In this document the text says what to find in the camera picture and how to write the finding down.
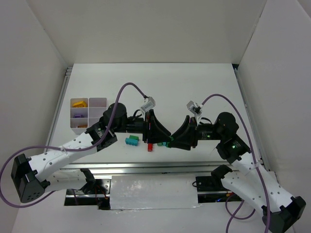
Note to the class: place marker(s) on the yellow rectangular lego brick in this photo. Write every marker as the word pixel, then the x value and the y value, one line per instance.
pixel 79 104

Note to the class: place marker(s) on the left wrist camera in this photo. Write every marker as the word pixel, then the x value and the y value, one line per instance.
pixel 148 104

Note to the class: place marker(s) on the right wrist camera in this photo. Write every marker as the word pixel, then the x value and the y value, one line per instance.
pixel 196 109

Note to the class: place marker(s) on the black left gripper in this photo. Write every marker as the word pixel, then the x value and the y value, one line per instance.
pixel 147 126

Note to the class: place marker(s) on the brown rectangular lego brick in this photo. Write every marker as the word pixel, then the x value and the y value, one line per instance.
pixel 82 126

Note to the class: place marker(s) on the red rectangular lego brick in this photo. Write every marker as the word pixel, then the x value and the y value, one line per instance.
pixel 150 147

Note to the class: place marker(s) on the white compartment organizer box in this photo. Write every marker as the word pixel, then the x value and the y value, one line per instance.
pixel 93 111

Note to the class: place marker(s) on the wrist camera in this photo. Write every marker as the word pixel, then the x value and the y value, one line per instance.
pixel 196 109
pixel 148 104

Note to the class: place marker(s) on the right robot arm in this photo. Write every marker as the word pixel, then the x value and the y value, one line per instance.
pixel 278 208

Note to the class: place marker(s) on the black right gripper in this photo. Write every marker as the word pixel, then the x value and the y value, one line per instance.
pixel 192 132

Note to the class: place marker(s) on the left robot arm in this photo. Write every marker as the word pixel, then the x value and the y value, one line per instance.
pixel 32 176

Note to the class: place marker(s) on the purple rounded lego brick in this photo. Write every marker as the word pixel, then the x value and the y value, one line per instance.
pixel 75 116

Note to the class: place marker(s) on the green lego brick on teal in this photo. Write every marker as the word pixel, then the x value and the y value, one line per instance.
pixel 134 137

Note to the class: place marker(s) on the teal rectangular lego brick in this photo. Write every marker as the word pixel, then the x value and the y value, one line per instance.
pixel 132 142

